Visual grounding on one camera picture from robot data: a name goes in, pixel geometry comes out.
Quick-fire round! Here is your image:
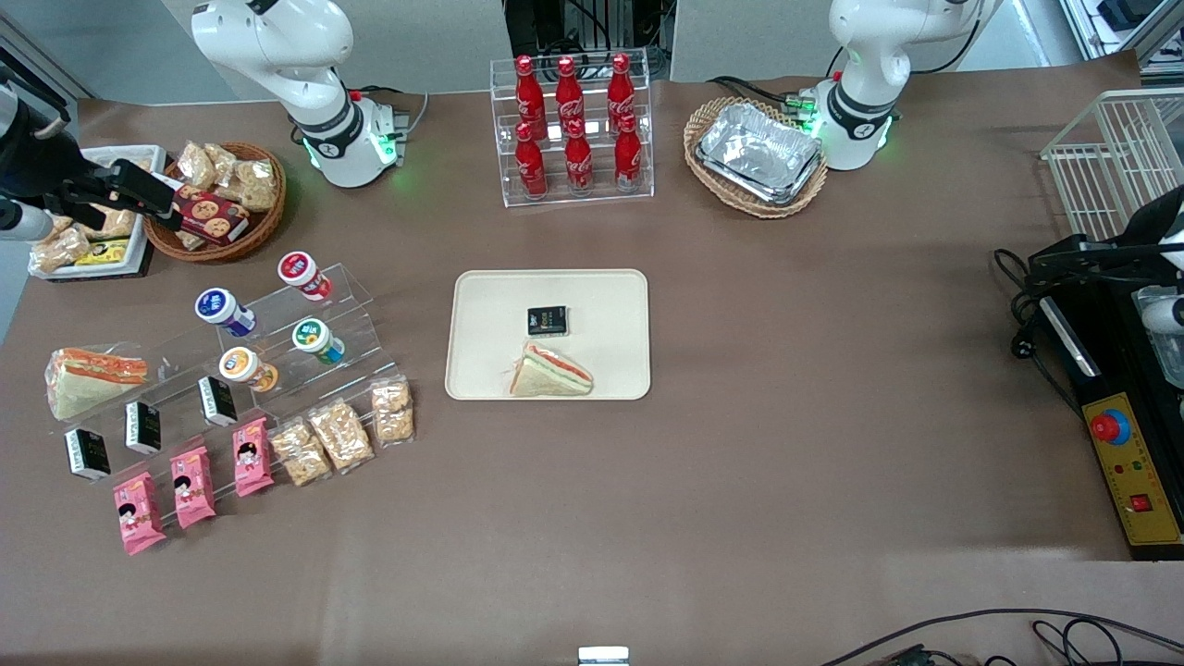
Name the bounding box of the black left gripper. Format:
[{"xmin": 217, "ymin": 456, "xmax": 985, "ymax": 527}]
[{"xmin": 1028, "ymin": 185, "xmax": 1184, "ymax": 288}]

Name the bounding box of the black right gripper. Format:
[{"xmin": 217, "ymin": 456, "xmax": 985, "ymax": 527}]
[{"xmin": 0, "ymin": 85, "xmax": 182, "ymax": 232}]

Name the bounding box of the green gum bottle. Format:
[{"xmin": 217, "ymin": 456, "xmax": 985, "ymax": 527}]
[{"xmin": 292, "ymin": 318, "xmax": 347, "ymax": 366}]

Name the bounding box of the blue gum bottle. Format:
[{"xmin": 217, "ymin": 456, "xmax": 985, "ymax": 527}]
[{"xmin": 195, "ymin": 289, "xmax": 258, "ymax": 339}]

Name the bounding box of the red gum bottle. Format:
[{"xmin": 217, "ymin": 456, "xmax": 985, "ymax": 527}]
[{"xmin": 277, "ymin": 251, "xmax": 333, "ymax": 302}]

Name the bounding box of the orange gum bottle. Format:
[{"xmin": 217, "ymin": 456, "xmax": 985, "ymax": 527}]
[{"xmin": 219, "ymin": 347, "xmax": 280, "ymax": 394}]

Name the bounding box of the aluminium foil tray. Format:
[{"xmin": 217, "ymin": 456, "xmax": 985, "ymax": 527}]
[{"xmin": 695, "ymin": 102, "xmax": 825, "ymax": 207}]

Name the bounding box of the beige plastic tray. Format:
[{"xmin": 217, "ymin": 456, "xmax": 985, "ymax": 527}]
[{"xmin": 444, "ymin": 269, "xmax": 652, "ymax": 402}]

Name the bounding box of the white rectangular bin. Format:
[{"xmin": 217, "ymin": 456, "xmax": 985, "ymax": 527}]
[{"xmin": 28, "ymin": 145, "xmax": 168, "ymax": 282}]

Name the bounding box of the yellow snack packet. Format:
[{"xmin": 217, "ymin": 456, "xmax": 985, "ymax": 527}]
[{"xmin": 73, "ymin": 238, "xmax": 131, "ymax": 268}]

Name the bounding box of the red cookie box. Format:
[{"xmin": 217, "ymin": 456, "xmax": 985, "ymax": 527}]
[{"xmin": 165, "ymin": 182, "xmax": 252, "ymax": 247}]

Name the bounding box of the black sealing machine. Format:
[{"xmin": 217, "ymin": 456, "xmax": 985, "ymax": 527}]
[{"xmin": 1027, "ymin": 236, "xmax": 1184, "ymax": 562}]

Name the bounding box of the clear plastic container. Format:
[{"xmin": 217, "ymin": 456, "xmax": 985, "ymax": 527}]
[{"xmin": 1132, "ymin": 285, "xmax": 1184, "ymax": 390}]

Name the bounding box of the dark round wicker basket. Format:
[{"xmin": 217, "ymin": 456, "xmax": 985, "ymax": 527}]
[{"xmin": 143, "ymin": 141, "xmax": 289, "ymax": 265}]

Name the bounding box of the red emergency stop button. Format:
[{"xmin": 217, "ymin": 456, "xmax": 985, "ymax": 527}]
[{"xmin": 1089, "ymin": 406, "xmax": 1133, "ymax": 448}]

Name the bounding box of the wrapped triangle sandwich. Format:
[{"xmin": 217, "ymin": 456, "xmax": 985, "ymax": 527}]
[
  {"xmin": 45, "ymin": 346, "xmax": 150, "ymax": 423},
  {"xmin": 507, "ymin": 340, "xmax": 595, "ymax": 400}
]

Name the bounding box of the black small carton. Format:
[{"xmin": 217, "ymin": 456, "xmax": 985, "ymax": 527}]
[
  {"xmin": 124, "ymin": 400, "xmax": 164, "ymax": 456},
  {"xmin": 64, "ymin": 427, "xmax": 113, "ymax": 483},
  {"xmin": 197, "ymin": 375, "xmax": 240, "ymax": 428}
]

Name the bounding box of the grey metal shelf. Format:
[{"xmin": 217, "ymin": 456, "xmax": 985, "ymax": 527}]
[{"xmin": 1058, "ymin": 0, "xmax": 1184, "ymax": 68}]

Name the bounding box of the clear acrylic stepped stand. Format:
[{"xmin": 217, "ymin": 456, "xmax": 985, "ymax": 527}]
[{"xmin": 44, "ymin": 264, "xmax": 410, "ymax": 482}]

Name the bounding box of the pink snack packet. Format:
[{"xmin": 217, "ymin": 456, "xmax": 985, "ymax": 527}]
[
  {"xmin": 231, "ymin": 416, "xmax": 277, "ymax": 500},
  {"xmin": 168, "ymin": 445, "xmax": 218, "ymax": 531},
  {"xmin": 112, "ymin": 471, "xmax": 169, "ymax": 558}
]

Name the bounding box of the brown table cover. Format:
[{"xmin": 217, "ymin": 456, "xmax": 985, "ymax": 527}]
[{"xmin": 0, "ymin": 51, "xmax": 1184, "ymax": 666}]

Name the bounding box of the light oval wicker basket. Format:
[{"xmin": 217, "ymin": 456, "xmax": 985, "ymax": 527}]
[{"xmin": 684, "ymin": 96, "xmax": 830, "ymax": 220}]

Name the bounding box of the red cola bottle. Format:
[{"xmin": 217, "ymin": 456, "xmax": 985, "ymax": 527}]
[
  {"xmin": 555, "ymin": 55, "xmax": 586, "ymax": 136},
  {"xmin": 514, "ymin": 122, "xmax": 549, "ymax": 201},
  {"xmin": 564, "ymin": 118, "xmax": 596, "ymax": 196},
  {"xmin": 614, "ymin": 114, "xmax": 645, "ymax": 191},
  {"xmin": 514, "ymin": 55, "xmax": 547, "ymax": 140},
  {"xmin": 607, "ymin": 53, "xmax": 638, "ymax": 131}
]

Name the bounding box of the clear acrylic bottle rack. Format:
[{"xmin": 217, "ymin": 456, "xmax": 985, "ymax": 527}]
[{"xmin": 489, "ymin": 48, "xmax": 656, "ymax": 209}]

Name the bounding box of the black equipment rack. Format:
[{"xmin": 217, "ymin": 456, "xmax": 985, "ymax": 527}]
[{"xmin": 503, "ymin": 0, "xmax": 677, "ymax": 80}]

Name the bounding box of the silver machine handle bar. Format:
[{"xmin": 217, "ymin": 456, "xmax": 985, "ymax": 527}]
[{"xmin": 1040, "ymin": 296, "xmax": 1103, "ymax": 379}]

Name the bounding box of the white wire basket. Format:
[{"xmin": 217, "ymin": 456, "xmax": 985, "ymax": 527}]
[{"xmin": 1041, "ymin": 88, "xmax": 1184, "ymax": 243}]

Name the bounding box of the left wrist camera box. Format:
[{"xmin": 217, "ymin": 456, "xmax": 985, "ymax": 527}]
[{"xmin": 1141, "ymin": 294, "xmax": 1184, "ymax": 337}]

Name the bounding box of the black machine power cable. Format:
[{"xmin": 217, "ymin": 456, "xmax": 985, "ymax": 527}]
[{"xmin": 993, "ymin": 247, "xmax": 1089, "ymax": 419}]

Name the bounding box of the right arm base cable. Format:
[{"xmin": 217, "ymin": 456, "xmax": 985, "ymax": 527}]
[{"xmin": 354, "ymin": 85, "xmax": 432, "ymax": 169}]

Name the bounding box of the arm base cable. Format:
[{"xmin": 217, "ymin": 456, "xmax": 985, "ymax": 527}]
[
  {"xmin": 354, "ymin": 85, "xmax": 432, "ymax": 169},
  {"xmin": 707, "ymin": 74, "xmax": 824, "ymax": 121}
]

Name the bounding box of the left arm base cable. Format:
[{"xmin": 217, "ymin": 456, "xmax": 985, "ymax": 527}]
[{"xmin": 707, "ymin": 74, "xmax": 824, "ymax": 121}]

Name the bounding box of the long black floor cable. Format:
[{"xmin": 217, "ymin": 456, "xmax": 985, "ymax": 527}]
[{"xmin": 819, "ymin": 608, "xmax": 1184, "ymax": 666}]

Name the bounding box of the looped black floor cable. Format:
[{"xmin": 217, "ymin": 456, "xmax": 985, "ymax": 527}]
[{"xmin": 1030, "ymin": 618, "xmax": 1184, "ymax": 666}]

